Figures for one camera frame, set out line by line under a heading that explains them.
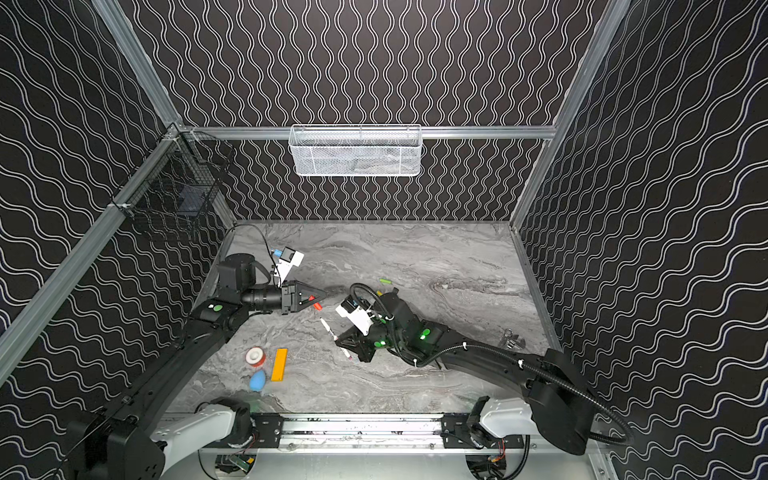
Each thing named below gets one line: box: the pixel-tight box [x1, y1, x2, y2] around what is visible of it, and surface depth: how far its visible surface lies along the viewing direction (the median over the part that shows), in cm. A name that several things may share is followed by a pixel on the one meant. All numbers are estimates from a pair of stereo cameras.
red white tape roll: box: [245, 346, 266, 368], surface depth 87 cm
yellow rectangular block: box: [270, 348, 289, 382], surface depth 86 cm
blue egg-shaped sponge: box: [249, 369, 267, 392], surface depth 82 cm
